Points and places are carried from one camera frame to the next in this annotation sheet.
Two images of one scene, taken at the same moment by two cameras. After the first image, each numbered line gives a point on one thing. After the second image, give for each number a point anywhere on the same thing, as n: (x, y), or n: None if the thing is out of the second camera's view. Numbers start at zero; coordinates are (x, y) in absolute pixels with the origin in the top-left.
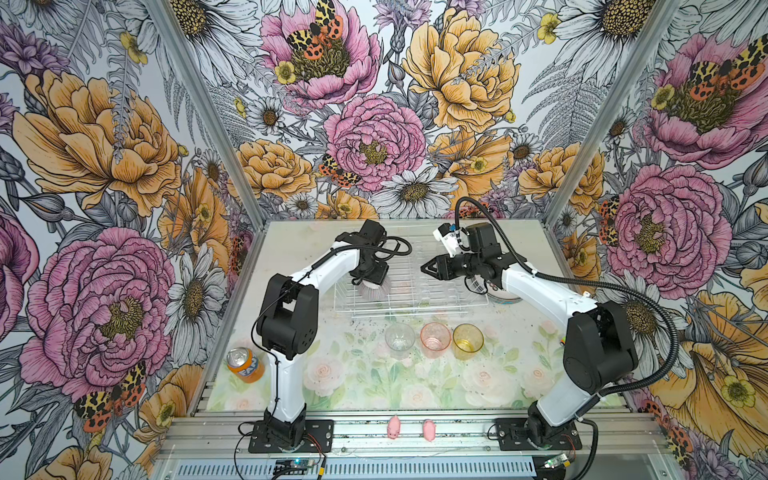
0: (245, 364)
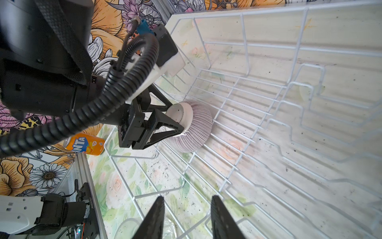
0: (85, 143)
